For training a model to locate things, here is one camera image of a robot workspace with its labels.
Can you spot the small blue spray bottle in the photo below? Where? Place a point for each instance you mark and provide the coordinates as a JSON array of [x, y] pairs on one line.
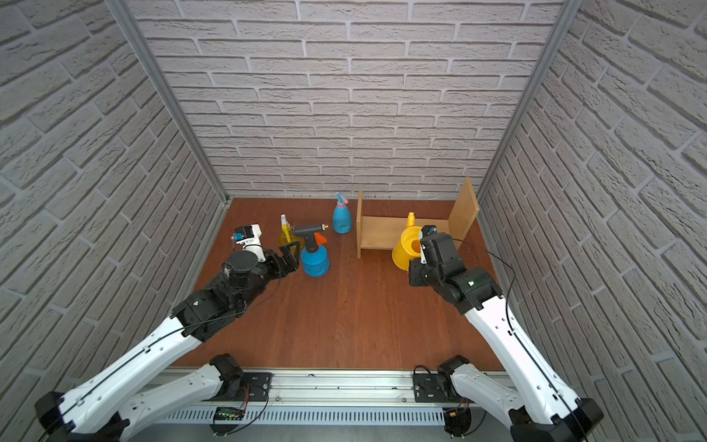
[[342, 218]]

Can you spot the right aluminium corner post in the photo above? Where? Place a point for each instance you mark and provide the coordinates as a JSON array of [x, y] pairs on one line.
[[560, 29]]

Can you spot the yellow watering can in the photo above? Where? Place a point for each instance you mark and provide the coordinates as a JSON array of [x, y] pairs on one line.
[[408, 247]]

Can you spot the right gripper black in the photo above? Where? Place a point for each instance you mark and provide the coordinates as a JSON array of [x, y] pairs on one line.
[[411, 267]]

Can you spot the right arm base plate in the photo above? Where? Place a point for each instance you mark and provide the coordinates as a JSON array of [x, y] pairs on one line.
[[445, 387]]

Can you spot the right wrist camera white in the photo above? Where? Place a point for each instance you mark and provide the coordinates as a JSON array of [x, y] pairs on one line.
[[425, 233]]

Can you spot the yellow transparent spray bottle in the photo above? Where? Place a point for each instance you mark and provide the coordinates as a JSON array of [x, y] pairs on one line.
[[287, 233]]

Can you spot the aluminium corner post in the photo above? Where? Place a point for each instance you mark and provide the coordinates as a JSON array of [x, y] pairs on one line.
[[560, 29], [133, 34]]

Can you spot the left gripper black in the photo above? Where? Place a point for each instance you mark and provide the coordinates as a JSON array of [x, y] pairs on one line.
[[281, 262]]

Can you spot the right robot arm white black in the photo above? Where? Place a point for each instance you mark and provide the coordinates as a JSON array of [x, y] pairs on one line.
[[540, 406]]

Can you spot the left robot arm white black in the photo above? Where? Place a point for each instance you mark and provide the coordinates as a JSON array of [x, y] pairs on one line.
[[115, 405]]

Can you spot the blue pressure sprayer black handle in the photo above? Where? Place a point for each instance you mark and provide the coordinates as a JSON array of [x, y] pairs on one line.
[[314, 258]]

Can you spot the green circuit board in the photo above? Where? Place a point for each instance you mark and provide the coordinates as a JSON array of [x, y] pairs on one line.
[[229, 414]]

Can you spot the left aluminium corner post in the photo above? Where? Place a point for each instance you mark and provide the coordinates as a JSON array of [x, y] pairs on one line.
[[133, 34]]

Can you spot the black round connector box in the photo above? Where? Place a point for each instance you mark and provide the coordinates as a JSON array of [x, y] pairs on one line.
[[457, 422]]

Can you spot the aluminium mounting rail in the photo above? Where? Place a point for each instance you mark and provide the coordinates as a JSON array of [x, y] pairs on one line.
[[330, 397]]

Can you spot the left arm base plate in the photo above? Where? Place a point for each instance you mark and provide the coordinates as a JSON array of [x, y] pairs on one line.
[[251, 386]]

